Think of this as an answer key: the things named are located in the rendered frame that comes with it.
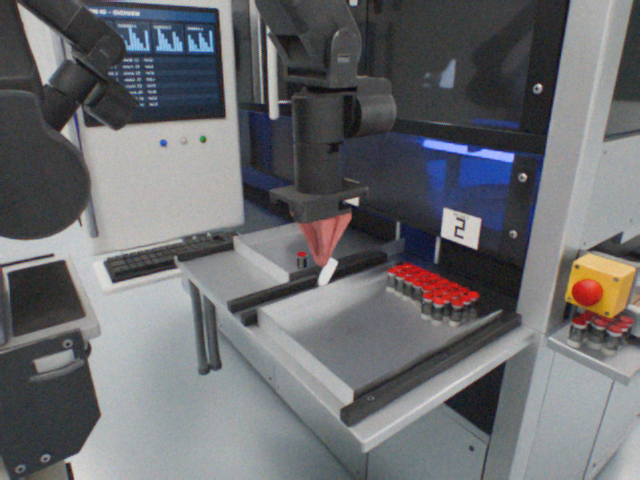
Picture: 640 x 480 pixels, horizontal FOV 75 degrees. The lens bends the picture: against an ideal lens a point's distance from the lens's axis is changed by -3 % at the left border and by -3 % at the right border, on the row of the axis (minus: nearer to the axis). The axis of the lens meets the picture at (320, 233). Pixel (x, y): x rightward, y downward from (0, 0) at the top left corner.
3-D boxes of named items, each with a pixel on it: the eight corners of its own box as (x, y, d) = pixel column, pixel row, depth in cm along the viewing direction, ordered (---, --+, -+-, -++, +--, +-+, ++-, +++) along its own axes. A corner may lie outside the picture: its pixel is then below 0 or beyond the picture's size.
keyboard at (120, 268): (236, 235, 139) (235, 228, 138) (255, 249, 128) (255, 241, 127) (103, 264, 118) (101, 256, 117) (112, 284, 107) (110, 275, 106)
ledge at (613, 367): (582, 320, 81) (584, 311, 80) (660, 353, 71) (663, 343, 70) (545, 346, 73) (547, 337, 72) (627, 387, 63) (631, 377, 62)
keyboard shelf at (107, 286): (228, 230, 150) (228, 223, 150) (265, 257, 129) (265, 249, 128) (89, 260, 127) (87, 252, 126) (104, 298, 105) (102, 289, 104)
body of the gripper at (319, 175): (370, 201, 51) (371, 138, 49) (298, 219, 46) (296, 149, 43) (336, 190, 56) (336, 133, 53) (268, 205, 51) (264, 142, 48)
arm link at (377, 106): (280, 26, 46) (332, 27, 40) (357, 31, 53) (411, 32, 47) (280, 137, 51) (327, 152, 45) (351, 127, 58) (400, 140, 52)
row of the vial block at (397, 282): (391, 287, 89) (392, 266, 87) (463, 325, 76) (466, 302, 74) (383, 290, 88) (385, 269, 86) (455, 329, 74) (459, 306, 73)
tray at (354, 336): (394, 274, 95) (395, 260, 94) (499, 326, 75) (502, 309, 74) (257, 324, 76) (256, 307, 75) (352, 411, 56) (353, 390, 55)
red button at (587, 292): (577, 294, 67) (583, 271, 65) (604, 304, 64) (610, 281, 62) (566, 301, 65) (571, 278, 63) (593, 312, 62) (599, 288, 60)
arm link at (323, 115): (280, 86, 47) (312, 87, 42) (328, 84, 51) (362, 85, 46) (283, 149, 49) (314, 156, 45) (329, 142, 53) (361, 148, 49)
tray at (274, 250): (339, 223, 127) (339, 212, 126) (404, 251, 108) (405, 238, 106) (234, 249, 108) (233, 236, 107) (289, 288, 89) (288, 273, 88)
